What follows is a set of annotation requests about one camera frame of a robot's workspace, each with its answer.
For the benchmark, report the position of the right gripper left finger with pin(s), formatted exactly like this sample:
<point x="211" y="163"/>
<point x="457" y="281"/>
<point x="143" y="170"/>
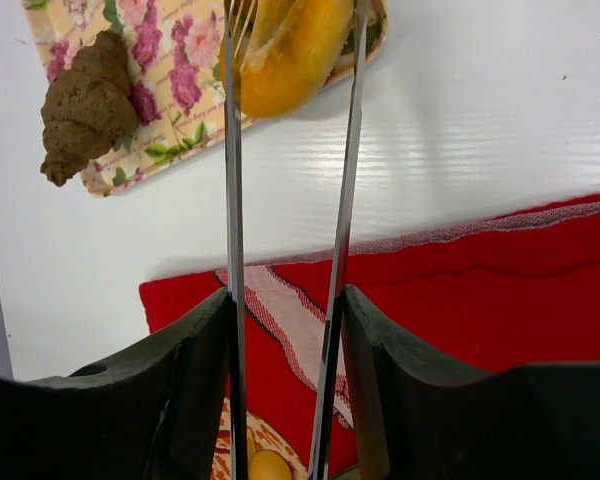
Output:
<point x="149" y="411"/>

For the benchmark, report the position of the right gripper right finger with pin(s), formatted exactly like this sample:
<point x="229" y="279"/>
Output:
<point x="419" y="413"/>

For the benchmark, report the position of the orange ring bagel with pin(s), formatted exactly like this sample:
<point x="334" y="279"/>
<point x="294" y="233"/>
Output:
<point x="278" y="54"/>

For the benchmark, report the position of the brown chocolate bread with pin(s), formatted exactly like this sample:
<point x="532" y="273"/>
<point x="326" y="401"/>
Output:
<point x="87" y="108"/>

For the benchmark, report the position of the yellow plastic spoon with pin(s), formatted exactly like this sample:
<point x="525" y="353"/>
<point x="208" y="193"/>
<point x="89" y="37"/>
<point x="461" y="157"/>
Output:
<point x="269" y="465"/>

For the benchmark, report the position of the red patterned cloth mat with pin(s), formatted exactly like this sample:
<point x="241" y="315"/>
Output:
<point x="496" y="294"/>

